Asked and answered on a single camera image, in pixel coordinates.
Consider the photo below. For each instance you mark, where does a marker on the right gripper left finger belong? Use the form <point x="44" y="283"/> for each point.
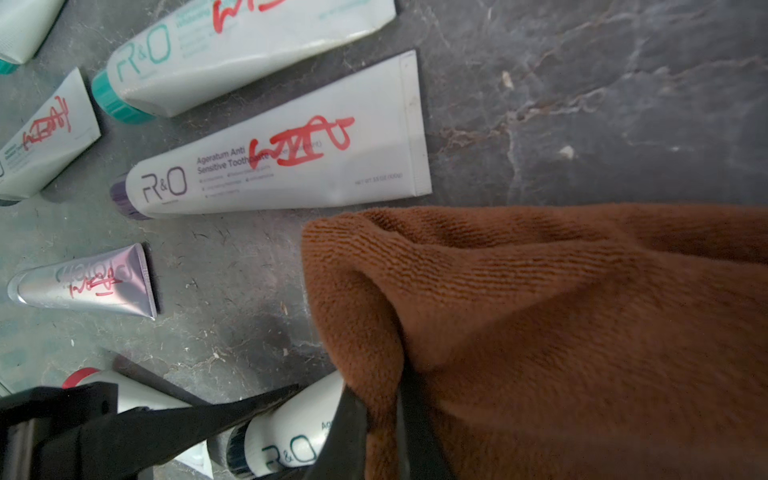
<point x="344" y="453"/>

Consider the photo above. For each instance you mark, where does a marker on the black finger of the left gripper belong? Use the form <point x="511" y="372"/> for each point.
<point x="78" y="433"/>

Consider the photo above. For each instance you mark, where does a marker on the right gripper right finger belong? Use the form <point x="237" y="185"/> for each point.
<point x="420" y="454"/>

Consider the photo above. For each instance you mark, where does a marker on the dark cap toothpaste tube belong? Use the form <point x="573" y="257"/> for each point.
<point x="59" y="132"/>
<point x="289" y="436"/>

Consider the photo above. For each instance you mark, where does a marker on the brown microfiber cloth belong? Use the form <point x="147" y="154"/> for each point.
<point x="622" y="341"/>

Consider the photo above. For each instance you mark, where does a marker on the teal cap toothpaste tube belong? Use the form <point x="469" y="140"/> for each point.
<point x="206" y="49"/>
<point x="25" y="25"/>

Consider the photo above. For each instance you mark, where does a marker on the silver foil toothpaste tube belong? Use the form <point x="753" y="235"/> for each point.
<point x="118" y="281"/>

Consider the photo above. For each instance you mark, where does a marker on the purple cap toothpaste tube middle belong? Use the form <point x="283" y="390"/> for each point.
<point x="356" y="141"/>

